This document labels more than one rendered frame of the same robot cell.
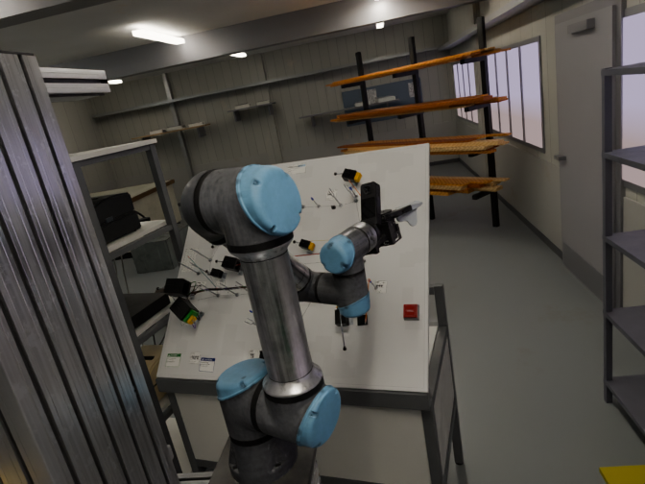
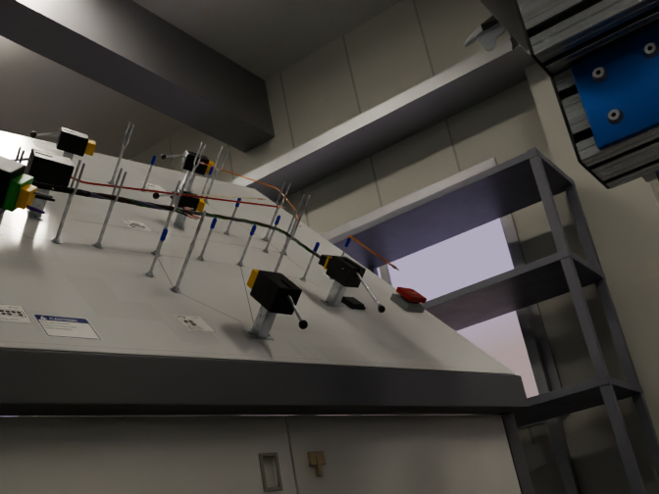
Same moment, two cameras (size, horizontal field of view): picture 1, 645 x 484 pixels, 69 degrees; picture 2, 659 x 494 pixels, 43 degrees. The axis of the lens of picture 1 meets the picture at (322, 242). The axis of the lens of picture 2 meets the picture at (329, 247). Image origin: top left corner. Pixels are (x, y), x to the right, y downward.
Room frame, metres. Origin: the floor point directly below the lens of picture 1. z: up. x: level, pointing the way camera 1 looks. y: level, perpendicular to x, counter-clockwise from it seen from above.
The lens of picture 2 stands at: (1.10, 1.39, 0.55)
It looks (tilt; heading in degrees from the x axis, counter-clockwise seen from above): 22 degrees up; 291
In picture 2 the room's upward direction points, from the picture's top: 11 degrees counter-clockwise
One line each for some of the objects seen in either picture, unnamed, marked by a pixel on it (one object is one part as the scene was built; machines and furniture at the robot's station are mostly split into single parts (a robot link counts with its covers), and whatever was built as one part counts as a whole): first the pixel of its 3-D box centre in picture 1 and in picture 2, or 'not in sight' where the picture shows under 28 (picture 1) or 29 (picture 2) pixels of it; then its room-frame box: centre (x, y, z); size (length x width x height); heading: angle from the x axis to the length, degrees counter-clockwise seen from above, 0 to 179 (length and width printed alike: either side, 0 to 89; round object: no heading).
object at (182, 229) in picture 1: (156, 232); not in sight; (6.83, 2.38, 0.44); 0.92 x 0.73 x 0.88; 169
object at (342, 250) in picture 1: (345, 252); not in sight; (1.00, -0.05, 1.56); 0.11 x 0.08 x 0.09; 144
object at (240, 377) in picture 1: (250, 396); not in sight; (0.86, 0.21, 1.33); 0.13 x 0.12 x 0.14; 54
